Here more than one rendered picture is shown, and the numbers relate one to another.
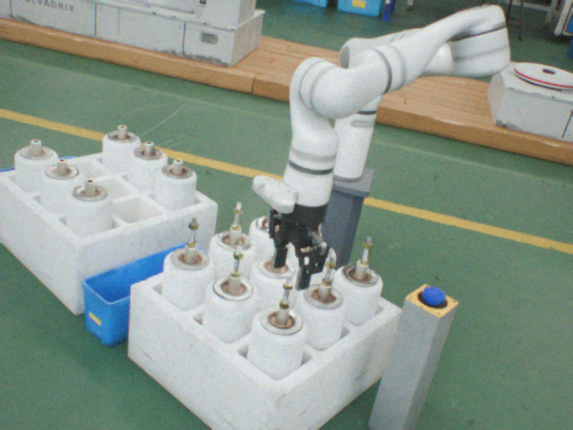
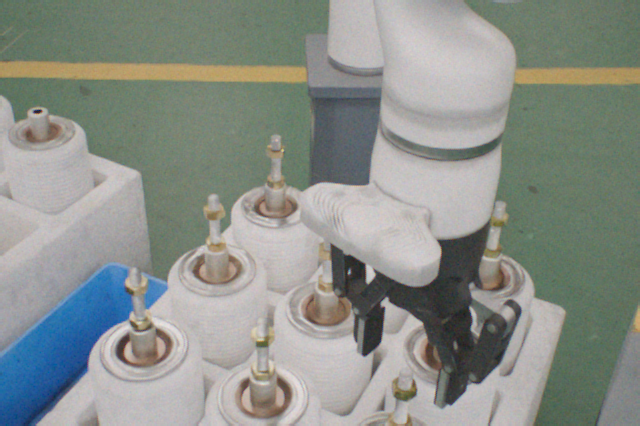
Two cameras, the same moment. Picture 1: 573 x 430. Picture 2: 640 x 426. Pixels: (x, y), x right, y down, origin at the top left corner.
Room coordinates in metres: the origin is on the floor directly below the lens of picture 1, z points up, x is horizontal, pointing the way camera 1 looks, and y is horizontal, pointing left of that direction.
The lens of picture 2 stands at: (0.50, 0.12, 0.79)
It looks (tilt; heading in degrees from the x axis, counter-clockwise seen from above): 37 degrees down; 348
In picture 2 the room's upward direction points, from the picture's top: 3 degrees clockwise
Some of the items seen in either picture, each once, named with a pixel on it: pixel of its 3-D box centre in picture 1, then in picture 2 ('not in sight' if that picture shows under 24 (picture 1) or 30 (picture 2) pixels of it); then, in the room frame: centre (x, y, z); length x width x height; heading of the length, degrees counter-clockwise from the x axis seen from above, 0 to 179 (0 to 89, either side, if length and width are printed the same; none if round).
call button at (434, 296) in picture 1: (432, 296); not in sight; (0.94, -0.28, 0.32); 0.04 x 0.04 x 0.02
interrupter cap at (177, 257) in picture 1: (190, 259); (144, 348); (1.03, 0.17, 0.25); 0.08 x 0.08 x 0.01
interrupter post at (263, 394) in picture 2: (234, 282); (263, 387); (0.96, 0.07, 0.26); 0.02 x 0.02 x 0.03
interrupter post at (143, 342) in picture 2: (191, 253); (143, 338); (1.03, 0.17, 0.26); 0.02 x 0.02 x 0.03
